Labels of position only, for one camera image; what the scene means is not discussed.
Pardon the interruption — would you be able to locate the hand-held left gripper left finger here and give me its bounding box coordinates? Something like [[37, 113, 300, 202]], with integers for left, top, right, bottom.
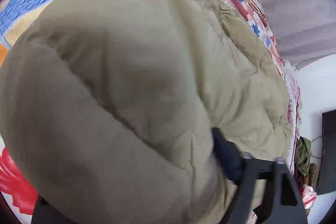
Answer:
[[31, 196, 69, 224]]

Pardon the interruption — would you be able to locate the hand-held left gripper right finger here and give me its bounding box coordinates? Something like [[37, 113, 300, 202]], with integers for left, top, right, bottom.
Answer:
[[211, 127, 309, 224]]

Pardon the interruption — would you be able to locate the dark green crumpled cloth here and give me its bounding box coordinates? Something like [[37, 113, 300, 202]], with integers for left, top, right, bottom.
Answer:
[[295, 136, 313, 176]]

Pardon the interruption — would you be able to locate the black cable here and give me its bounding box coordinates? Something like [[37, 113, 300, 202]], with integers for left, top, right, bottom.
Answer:
[[311, 135, 323, 159]]

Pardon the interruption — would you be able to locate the black flat screen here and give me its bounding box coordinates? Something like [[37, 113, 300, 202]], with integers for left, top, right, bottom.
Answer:
[[316, 110, 336, 194]]

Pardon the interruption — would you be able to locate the pink floral quilt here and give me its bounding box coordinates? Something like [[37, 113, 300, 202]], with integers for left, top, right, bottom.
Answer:
[[282, 60, 302, 140]]

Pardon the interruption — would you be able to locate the olive green puffer jacket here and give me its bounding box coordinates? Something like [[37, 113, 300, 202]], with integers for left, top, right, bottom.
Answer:
[[0, 0, 293, 224]]

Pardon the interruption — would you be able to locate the grey curtain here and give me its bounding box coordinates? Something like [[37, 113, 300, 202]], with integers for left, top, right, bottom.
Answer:
[[232, 0, 336, 67]]

